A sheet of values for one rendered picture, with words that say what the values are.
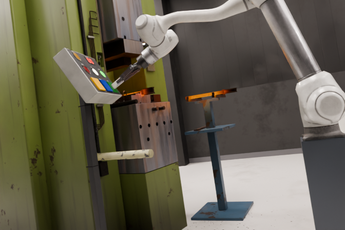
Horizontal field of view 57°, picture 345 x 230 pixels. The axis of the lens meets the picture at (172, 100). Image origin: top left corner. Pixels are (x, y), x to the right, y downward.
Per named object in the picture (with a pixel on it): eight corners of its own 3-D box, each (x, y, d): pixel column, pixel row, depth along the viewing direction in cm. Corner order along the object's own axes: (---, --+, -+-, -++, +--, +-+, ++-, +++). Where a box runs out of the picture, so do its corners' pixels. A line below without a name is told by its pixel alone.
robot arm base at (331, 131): (340, 132, 160) (338, 121, 160) (347, 136, 139) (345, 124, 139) (301, 136, 166) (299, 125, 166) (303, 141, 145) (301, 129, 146)
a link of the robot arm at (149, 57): (160, 60, 175) (152, 67, 176) (150, 48, 176) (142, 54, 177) (156, 57, 166) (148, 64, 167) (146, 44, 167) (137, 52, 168)
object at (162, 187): (187, 226, 229) (178, 161, 231) (155, 248, 198) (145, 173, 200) (131, 220, 261) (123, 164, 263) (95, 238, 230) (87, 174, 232)
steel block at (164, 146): (178, 161, 231) (169, 101, 234) (145, 173, 200) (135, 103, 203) (123, 164, 263) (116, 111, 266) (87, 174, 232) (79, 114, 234)
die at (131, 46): (144, 54, 227) (142, 41, 228) (125, 52, 211) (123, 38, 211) (104, 66, 251) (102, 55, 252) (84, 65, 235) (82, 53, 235)
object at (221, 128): (235, 126, 265) (235, 123, 265) (222, 130, 228) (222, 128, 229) (202, 130, 277) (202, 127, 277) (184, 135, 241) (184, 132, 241)
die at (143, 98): (151, 103, 225) (149, 91, 226) (132, 104, 209) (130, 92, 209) (110, 111, 249) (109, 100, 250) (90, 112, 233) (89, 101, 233)
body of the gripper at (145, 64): (147, 63, 167) (134, 74, 168) (151, 65, 175) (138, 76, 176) (139, 52, 168) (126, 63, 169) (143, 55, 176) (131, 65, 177)
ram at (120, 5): (154, 43, 239) (147, -8, 241) (117, 37, 207) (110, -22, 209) (115, 56, 263) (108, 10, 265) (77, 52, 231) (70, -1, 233)
